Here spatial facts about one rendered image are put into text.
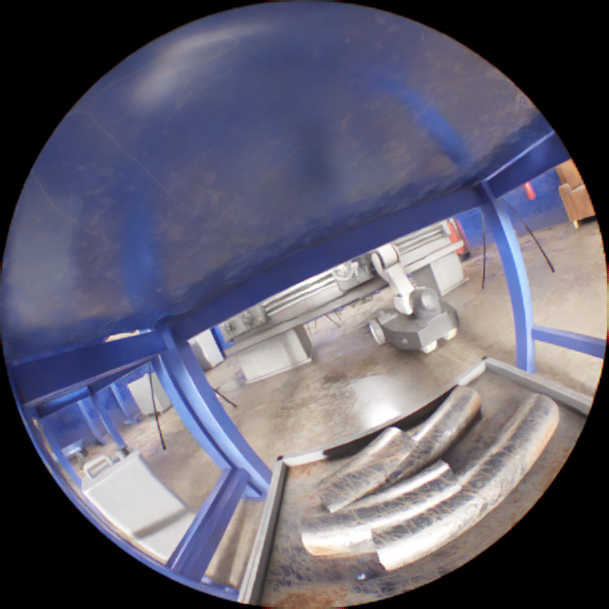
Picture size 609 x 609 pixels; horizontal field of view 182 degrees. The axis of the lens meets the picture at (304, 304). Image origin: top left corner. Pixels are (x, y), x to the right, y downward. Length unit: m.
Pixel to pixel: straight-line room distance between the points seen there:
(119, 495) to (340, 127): 0.88
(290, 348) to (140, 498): 1.76
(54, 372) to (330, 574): 0.50
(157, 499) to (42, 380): 0.53
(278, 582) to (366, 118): 0.51
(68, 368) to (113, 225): 0.32
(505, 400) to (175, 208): 0.53
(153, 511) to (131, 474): 0.15
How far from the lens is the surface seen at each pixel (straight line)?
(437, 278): 2.27
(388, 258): 1.38
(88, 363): 0.45
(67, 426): 3.89
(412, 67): 0.16
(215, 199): 0.16
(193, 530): 0.62
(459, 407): 0.38
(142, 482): 0.78
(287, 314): 1.98
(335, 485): 0.31
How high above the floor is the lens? 0.57
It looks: 1 degrees down
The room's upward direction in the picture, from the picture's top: 25 degrees counter-clockwise
